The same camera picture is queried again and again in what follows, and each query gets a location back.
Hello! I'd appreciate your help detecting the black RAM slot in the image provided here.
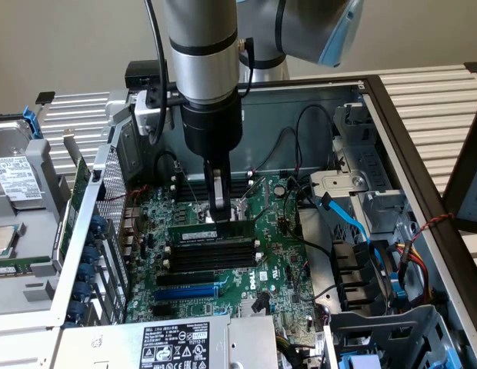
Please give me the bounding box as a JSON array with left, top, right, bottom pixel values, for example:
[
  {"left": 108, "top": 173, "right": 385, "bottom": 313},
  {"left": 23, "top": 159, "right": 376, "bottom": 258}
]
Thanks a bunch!
[
  {"left": 175, "top": 191, "right": 250, "bottom": 203},
  {"left": 175, "top": 187, "right": 250, "bottom": 198},
  {"left": 175, "top": 181, "right": 250, "bottom": 192},
  {"left": 175, "top": 177, "right": 250, "bottom": 188},
  {"left": 167, "top": 247, "right": 262, "bottom": 261},
  {"left": 167, "top": 252, "right": 262, "bottom": 267},
  {"left": 167, "top": 241, "right": 262, "bottom": 254},
  {"left": 167, "top": 258, "right": 262, "bottom": 274}
]

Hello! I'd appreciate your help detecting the grey power supply unit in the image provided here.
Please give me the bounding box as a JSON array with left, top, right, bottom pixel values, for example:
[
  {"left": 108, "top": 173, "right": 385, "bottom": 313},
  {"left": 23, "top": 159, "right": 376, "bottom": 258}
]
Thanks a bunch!
[{"left": 61, "top": 313, "right": 280, "bottom": 369}]

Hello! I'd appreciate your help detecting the black red wire loop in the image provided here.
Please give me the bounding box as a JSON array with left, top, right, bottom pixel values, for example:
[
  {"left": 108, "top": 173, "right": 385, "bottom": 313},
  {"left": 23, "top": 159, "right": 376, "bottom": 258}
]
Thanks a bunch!
[{"left": 257, "top": 126, "right": 302, "bottom": 172}]

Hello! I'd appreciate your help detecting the short black cable loop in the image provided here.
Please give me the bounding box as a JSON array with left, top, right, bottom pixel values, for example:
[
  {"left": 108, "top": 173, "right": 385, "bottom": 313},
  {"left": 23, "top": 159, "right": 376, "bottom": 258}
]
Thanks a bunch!
[{"left": 153, "top": 151, "right": 185, "bottom": 186}]

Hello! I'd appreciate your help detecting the blue expansion slot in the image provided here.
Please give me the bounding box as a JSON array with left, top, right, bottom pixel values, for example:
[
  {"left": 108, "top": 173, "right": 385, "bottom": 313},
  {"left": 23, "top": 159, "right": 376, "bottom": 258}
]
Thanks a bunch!
[{"left": 154, "top": 286, "right": 218, "bottom": 303}]

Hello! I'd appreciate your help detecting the thick black power cable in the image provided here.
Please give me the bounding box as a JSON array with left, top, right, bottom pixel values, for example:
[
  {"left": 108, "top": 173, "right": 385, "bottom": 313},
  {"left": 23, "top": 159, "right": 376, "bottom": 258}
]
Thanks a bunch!
[{"left": 282, "top": 175, "right": 340, "bottom": 258}]

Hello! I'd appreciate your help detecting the silver chipset heatsink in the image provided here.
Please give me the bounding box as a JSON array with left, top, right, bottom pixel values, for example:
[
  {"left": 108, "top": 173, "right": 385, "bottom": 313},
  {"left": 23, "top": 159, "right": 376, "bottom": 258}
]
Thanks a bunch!
[{"left": 240, "top": 298, "right": 272, "bottom": 318}]

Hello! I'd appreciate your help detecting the black fan shroud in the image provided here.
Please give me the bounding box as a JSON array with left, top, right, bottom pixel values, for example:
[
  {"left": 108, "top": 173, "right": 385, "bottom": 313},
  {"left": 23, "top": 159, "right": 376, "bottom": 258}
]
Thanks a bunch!
[{"left": 329, "top": 238, "right": 398, "bottom": 313}]

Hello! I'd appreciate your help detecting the metal socket locking lever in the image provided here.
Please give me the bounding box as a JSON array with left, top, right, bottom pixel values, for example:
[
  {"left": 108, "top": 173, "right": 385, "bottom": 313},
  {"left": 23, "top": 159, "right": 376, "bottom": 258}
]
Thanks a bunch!
[
  {"left": 183, "top": 178, "right": 205, "bottom": 208},
  {"left": 253, "top": 207, "right": 274, "bottom": 224}
]

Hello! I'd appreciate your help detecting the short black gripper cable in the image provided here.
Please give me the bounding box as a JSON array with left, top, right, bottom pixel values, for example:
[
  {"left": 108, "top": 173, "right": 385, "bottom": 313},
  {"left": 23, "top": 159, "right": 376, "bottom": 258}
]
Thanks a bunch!
[{"left": 238, "top": 36, "right": 257, "bottom": 71}]

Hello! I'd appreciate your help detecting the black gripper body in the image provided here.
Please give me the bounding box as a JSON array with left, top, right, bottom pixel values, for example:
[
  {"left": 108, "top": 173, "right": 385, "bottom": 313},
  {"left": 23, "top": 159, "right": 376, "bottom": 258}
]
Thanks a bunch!
[{"left": 179, "top": 95, "right": 244, "bottom": 174}]

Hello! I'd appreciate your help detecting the metal socket cover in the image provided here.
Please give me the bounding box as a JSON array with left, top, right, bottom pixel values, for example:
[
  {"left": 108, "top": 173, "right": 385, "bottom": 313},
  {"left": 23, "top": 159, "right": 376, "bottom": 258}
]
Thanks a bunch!
[{"left": 240, "top": 175, "right": 271, "bottom": 211}]

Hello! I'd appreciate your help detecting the green graphics card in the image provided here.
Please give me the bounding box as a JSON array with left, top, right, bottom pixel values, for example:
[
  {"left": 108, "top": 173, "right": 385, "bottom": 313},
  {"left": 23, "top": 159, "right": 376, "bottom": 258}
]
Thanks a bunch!
[{"left": 56, "top": 128, "right": 92, "bottom": 267}]

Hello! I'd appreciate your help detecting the black box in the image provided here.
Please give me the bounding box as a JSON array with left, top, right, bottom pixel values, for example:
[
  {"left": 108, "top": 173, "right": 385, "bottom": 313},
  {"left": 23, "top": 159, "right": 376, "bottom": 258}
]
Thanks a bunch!
[{"left": 125, "top": 59, "right": 171, "bottom": 88}]

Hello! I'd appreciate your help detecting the blue plastic block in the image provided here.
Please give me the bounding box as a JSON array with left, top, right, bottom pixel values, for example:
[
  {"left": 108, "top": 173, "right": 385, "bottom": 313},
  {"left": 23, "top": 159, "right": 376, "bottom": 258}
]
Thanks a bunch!
[{"left": 340, "top": 353, "right": 382, "bottom": 369}]

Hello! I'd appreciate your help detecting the black camera cable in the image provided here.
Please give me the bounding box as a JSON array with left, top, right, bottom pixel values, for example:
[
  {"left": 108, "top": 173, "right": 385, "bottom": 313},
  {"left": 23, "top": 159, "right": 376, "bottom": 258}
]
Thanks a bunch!
[{"left": 143, "top": 0, "right": 170, "bottom": 146}]

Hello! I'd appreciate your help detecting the long black expansion slot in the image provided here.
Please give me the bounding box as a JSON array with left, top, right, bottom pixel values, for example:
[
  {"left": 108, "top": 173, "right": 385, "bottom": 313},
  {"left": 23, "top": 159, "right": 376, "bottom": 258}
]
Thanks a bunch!
[{"left": 156, "top": 271, "right": 215, "bottom": 288}]

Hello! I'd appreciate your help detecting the grey metal disk bay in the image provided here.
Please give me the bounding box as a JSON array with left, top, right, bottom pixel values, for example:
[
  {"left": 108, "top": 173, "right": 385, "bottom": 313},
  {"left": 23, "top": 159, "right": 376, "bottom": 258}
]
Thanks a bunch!
[{"left": 309, "top": 101, "right": 411, "bottom": 239}]

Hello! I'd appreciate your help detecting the red yellow wire bundle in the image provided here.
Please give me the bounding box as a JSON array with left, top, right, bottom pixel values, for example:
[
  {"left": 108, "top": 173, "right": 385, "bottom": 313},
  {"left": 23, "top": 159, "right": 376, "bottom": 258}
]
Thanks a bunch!
[{"left": 392, "top": 240, "right": 435, "bottom": 305}]

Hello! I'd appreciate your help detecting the black framed panel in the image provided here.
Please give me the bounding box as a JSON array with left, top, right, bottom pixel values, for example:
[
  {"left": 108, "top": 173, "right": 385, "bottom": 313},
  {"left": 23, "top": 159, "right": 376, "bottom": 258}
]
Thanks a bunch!
[{"left": 441, "top": 111, "right": 477, "bottom": 232}]

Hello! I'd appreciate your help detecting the CPU socket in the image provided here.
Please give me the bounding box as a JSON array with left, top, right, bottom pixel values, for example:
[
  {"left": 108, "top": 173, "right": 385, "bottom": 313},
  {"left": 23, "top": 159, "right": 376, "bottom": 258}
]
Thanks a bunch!
[{"left": 194, "top": 201, "right": 252, "bottom": 226}]

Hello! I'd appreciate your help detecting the silver CPU chip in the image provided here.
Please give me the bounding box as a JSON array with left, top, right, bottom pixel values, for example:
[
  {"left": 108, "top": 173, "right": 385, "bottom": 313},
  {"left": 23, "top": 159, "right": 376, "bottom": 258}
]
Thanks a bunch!
[{"left": 0, "top": 224, "right": 27, "bottom": 257}]

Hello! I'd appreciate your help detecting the thin red wire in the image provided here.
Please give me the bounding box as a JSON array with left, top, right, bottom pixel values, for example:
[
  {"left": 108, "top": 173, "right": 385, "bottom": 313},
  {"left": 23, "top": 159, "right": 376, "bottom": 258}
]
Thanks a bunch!
[{"left": 106, "top": 184, "right": 152, "bottom": 204}]

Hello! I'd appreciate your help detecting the metal rear port stack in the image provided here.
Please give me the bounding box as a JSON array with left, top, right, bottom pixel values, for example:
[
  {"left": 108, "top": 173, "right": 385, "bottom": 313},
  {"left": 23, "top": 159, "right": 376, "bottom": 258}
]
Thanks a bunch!
[{"left": 120, "top": 206, "right": 142, "bottom": 258}]

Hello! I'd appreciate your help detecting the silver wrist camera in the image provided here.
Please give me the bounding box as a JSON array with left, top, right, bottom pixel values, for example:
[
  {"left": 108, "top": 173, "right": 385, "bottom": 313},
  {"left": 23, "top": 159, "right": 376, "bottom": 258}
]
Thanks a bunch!
[{"left": 134, "top": 87, "right": 176, "bottom": 137}]

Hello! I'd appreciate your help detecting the silver hard disk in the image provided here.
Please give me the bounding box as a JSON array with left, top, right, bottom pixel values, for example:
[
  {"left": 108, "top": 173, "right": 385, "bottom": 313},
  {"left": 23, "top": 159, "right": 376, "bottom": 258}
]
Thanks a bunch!
[{"left": 0, "top": 118, "right": 46, "bottom": 211}]

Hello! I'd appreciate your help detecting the grey parts rack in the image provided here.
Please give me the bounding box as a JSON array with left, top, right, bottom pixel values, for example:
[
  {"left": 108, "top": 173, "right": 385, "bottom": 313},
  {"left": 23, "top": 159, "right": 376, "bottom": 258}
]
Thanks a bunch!
[{"left": 0, "top": 113, "right": 76, "bottom": 317}]

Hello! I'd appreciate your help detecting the black wire tall loop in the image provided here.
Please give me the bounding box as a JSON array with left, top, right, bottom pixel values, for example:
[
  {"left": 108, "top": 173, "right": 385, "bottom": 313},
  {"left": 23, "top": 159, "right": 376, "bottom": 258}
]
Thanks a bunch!
[{"left": 294, "top": 104, "right": 336, "bottom": 175}]

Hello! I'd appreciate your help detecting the open grey PC case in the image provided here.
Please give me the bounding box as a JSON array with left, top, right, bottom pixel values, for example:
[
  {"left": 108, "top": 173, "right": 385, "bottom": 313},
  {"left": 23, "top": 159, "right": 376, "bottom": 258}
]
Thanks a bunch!
[{"left": 52, "top": 75, "right": 477, "bottom": 369}]

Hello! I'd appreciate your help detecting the green RAM stick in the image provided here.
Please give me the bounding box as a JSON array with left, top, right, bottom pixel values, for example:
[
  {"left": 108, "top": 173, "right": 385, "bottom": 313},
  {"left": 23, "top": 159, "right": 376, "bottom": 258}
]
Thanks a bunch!
[
  {"left": 167, "top": 221, "right": 257, "bottom": 248},
  {"left": 0, "top": 257, "right": 53, "bottom": 278}
]

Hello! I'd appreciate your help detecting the green Dell motherboard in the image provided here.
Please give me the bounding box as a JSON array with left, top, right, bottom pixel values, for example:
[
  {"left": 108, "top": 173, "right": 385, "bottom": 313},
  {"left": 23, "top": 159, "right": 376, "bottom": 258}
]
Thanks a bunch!
[{"left": 125, "top": 175, "right": 324, "bottom": 335}]

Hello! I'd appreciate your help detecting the grey metal drive cage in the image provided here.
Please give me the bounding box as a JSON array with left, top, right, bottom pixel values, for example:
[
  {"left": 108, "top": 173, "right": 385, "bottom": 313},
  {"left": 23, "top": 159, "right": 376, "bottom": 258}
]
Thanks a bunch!
[{"left": 325, "top": 304, "right": 461, "bottom": 369}]

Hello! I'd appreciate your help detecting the red black twisted wire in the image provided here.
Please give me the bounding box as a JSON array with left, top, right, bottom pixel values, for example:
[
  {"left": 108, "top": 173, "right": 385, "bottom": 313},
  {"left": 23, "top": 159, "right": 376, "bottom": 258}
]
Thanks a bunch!
[{"left": 409, "top": 212, "right": 455, "bottom": 243}]

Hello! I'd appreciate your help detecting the blue disk bracket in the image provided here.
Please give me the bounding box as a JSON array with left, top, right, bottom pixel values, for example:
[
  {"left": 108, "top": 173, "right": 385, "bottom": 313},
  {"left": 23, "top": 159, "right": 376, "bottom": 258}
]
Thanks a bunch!
[{"left": 21, "top": 107, "right": 45, "bottom": 141}]

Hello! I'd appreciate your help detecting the blue SATA wire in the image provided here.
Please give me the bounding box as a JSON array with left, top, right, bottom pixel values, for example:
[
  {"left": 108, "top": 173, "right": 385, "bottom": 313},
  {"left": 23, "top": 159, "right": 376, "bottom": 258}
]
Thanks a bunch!
[{"left": 317, "top": 191, "right": 382, "bottom": 270}]

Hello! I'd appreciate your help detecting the blue plastic tab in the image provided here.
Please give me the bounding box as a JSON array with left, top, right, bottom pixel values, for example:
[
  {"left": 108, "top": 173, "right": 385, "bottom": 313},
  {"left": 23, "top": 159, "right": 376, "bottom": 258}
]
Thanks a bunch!
[{"left": 392, "top": 272, "right": 407, "bottom": 301}]

